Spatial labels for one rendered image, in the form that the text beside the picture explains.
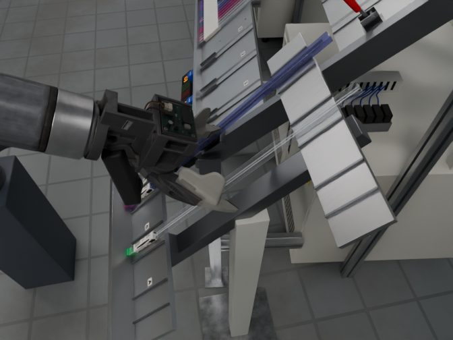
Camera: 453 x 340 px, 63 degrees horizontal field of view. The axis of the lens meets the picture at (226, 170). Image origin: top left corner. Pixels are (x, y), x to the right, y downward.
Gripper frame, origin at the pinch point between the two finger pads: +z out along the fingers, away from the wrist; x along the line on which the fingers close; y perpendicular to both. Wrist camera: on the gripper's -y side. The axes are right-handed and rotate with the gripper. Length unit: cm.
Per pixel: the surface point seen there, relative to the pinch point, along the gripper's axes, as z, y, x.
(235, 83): 14.8, -8.8, 36.1
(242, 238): 11.0, -14.3, -2.8
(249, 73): 16.0, -4.7, 35.6
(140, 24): 27, -94, 198
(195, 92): 10.0, -19.1, 42.4
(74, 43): -9, -115, 184
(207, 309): 42, -84, 8
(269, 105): 14.5, -0.5, 20.0
